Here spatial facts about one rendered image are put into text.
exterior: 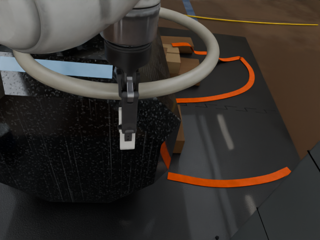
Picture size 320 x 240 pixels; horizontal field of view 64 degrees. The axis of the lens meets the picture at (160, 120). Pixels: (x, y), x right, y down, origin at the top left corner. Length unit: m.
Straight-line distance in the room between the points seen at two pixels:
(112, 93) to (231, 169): 1.19
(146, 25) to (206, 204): 1.15
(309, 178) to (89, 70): 0.66
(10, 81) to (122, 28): 0.51
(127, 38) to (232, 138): 1.42
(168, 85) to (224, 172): 1.11
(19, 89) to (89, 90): 0.37
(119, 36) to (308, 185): 0.61
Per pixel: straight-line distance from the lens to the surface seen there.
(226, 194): 1.47
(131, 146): 0.54
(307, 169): 0.79
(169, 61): 1.89
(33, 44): 0.19
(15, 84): 0.81
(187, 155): 1.54
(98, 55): 0.78
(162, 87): 0.48
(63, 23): 0.18
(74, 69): 0.77
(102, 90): 0.47
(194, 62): 2.12
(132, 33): 0.37
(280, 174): 1.69
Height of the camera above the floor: 1.23
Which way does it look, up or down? 46 degrees down
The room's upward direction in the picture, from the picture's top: 10 degrees clockwise
